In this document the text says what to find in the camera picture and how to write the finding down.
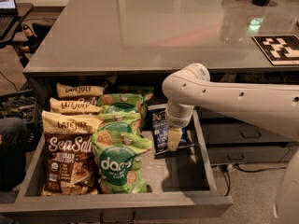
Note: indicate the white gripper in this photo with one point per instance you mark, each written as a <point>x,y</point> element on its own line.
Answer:
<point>177,121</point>

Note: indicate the blue Kettle chip bag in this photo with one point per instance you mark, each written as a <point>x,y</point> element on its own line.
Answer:
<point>160,129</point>

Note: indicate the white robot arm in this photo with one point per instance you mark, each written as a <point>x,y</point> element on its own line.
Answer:
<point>273,107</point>

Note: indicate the middle right closed drawer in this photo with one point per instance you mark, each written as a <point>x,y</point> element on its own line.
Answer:
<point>239,133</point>

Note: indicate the middle green Dang chip bag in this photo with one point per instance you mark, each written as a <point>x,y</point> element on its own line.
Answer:
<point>121,121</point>

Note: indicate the green dang chip bag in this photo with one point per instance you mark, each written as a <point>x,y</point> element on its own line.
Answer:
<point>121,121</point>
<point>127,102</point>
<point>118,156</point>

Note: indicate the lower right closed drawer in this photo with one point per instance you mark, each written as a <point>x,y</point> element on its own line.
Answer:
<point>274,152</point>

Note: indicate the open grey top drawer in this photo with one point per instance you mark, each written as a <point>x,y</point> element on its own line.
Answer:
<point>180,185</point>

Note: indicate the rearmost green chip bag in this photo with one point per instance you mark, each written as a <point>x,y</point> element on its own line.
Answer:
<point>147,92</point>

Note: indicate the front green Dang chip bag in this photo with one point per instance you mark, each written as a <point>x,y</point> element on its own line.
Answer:
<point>118,156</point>

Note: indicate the back green Dang chip bag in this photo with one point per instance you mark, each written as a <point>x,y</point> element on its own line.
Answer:
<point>127,102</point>

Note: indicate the middle Late July chip bag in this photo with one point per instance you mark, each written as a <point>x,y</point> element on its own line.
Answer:
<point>73,107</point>

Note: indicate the late july chip bag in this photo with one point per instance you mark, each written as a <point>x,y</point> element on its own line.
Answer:
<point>73,107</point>
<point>69,159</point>
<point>84,90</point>

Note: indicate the front Late July chip bag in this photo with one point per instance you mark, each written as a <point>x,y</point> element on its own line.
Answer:
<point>69,159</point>

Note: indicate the back Late July chip bag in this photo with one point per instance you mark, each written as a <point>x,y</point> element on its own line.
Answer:
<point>84,90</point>

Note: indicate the grey counter cabinet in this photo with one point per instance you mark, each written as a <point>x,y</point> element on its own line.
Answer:
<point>97,37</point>

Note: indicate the black white marker tag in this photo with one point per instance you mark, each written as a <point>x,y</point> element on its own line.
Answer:
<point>279,49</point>

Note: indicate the black crate with items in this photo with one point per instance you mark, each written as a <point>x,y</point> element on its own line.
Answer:
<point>22,105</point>

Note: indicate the person leg in jeans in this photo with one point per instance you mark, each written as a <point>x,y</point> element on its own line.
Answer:
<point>12,155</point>

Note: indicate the laptop computer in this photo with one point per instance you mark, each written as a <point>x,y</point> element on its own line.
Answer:
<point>8,15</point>

